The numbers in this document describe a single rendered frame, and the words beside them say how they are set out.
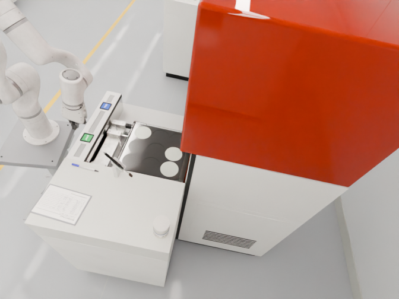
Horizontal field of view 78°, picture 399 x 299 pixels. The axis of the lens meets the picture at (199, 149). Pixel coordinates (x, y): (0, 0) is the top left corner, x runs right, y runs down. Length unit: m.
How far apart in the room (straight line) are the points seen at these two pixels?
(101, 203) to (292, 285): 1.65
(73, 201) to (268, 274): 1.59
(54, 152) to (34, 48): 0.68
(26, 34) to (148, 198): 0.79
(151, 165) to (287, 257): 1.47
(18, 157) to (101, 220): 0.66
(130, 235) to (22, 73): 0.89
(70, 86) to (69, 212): 0.54
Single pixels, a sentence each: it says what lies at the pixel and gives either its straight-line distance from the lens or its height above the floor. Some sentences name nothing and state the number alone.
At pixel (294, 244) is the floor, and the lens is 2.44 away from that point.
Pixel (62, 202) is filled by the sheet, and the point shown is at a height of 0.97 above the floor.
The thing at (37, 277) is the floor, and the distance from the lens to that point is 2.27.
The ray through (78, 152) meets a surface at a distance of 1.44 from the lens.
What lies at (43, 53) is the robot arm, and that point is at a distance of 1.10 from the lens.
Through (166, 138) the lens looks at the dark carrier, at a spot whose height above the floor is 0.90.
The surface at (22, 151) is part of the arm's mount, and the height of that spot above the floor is 0.86.
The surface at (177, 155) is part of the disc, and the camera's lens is 1.44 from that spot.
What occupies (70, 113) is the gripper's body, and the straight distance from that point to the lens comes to 1.25.
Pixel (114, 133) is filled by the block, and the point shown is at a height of 0.91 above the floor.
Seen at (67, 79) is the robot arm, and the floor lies 1.42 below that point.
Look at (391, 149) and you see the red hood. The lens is 1.08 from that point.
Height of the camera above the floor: 2.07
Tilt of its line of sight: 52 degrees down
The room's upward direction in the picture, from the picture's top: 13 degrees clockwise
